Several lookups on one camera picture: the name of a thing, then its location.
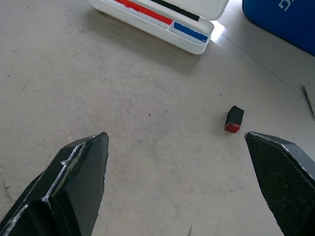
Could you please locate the black eraser with red sleeve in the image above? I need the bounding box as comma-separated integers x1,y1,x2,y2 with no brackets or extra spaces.
224,105,245,134

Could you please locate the blue box with white lettering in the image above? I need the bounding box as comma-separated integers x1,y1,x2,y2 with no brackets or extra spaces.
242,0,315,57

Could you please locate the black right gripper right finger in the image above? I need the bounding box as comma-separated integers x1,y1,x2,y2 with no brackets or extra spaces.
244,131,315,236

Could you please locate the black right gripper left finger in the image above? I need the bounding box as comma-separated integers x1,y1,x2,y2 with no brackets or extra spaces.
0,132,109,236

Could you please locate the white case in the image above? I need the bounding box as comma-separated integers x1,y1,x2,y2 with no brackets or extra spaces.
89,0,230,55

